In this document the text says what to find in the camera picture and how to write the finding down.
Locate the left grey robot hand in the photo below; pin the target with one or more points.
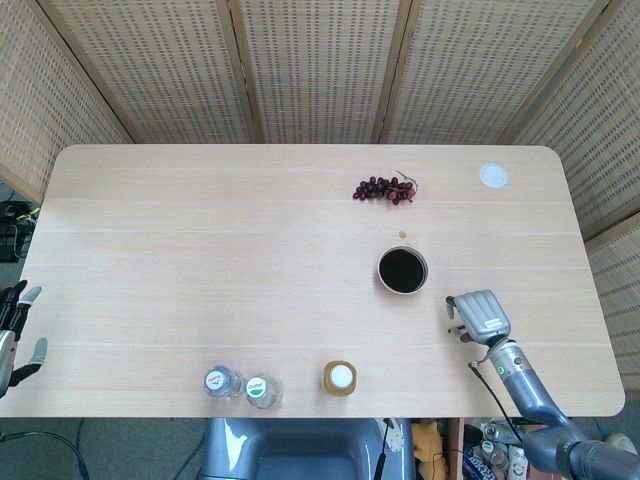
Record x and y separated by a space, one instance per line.
7 345

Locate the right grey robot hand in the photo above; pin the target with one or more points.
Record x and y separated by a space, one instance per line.
482 315

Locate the white bowl of dark liquid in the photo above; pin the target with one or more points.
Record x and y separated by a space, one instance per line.
402 270

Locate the bunch of red grapes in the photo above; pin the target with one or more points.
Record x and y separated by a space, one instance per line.
382 189

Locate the pile of bottles and cans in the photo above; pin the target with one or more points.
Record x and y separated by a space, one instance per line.
495 452

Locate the white round table grommet cap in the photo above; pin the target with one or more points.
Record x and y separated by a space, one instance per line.
494 176

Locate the yellow soft object under table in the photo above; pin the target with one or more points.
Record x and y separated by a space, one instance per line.
429 445

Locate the yellow tea drink bottle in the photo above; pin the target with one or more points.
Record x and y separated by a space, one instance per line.
340 377

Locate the Ganten clear water bottle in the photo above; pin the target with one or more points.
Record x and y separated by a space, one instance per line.
217 381

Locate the grey robot torso base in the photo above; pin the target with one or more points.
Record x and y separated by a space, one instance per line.
300 450

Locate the Cestbon green-label water bottle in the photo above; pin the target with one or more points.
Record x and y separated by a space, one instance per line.
260 390

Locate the woven rattan folding screen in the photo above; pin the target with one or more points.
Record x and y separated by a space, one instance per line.
320 65

